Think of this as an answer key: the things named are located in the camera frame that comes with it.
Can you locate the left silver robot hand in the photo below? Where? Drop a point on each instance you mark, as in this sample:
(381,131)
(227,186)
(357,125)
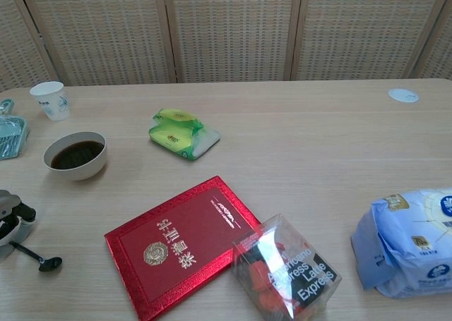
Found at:
(14,222)

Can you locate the black plastic spoon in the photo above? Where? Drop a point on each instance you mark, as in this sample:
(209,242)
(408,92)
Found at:
(51,264)

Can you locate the white bowl of dark liquid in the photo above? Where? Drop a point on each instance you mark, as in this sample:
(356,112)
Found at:
(81,169)

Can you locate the clear coffee capsule box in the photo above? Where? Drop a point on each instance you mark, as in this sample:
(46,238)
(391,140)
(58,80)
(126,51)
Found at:
(300,271)

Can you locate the teal dustpan and brush set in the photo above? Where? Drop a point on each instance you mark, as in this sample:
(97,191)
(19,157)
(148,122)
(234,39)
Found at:
(10,137)

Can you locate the white printed paper cup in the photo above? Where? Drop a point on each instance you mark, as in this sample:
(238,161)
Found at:
(53,106)

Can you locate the red certificate book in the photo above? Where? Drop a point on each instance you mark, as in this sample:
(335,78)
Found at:
(183,236)

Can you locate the woven wooden screen panel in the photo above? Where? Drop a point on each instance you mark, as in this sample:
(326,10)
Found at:
(363,31)
(233,31)
(441,46)
(106,35)
(14,46)

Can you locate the green snack packet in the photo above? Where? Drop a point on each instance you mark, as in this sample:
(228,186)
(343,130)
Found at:
(173,137)

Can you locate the blue wet wipes pack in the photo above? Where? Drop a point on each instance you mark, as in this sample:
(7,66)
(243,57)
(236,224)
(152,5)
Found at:
(406,236)

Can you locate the white round grommet cover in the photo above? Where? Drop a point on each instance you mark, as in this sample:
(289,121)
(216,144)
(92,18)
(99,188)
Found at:
(402,95)

